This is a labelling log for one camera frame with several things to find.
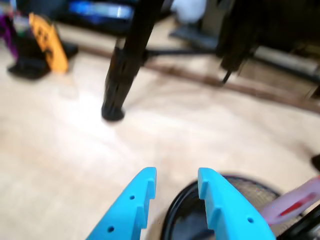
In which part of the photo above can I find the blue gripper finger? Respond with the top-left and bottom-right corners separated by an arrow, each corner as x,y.
86,166 -> 158,240
197,167 -> 276,240

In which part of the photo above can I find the red retractable pen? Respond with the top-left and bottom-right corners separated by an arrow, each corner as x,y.
259,174 -> 320,226

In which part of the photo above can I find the black mesh pen holder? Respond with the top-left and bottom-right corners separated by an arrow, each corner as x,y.
161,171 -> 320,240

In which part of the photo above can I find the black stand base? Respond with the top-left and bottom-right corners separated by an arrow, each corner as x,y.
7,42 -> 79,80

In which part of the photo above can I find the orange yellow board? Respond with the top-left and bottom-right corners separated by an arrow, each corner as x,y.
28,12 -> 70,75

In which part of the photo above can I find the blue lit screen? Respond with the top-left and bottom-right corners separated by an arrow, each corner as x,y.
68,1 -> 133,20

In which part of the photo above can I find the purple object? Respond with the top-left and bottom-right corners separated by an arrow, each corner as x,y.
0,14 -> 20,61

